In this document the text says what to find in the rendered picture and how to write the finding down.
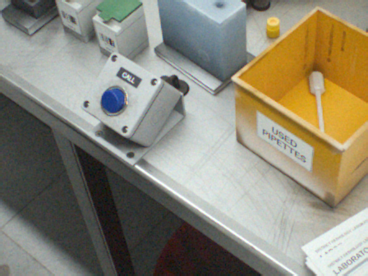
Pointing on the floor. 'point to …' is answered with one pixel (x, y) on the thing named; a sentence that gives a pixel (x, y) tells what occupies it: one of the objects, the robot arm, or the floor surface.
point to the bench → (177, 146)
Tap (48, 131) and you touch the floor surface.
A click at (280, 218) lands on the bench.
